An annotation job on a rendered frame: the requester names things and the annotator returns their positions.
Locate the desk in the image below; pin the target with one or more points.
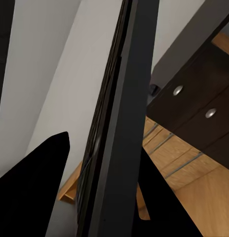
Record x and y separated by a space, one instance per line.
207 22

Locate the keyboard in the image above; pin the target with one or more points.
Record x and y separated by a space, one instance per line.
107 185

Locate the swivel chair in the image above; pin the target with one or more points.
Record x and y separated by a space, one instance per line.
62 220

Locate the mouse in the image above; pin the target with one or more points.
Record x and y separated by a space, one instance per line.
152 89

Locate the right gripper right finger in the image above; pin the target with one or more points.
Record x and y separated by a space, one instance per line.
168 217

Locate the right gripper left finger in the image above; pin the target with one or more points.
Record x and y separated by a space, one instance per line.
29 189

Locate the cabinet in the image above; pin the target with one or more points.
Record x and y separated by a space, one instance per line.
179 162
196 106

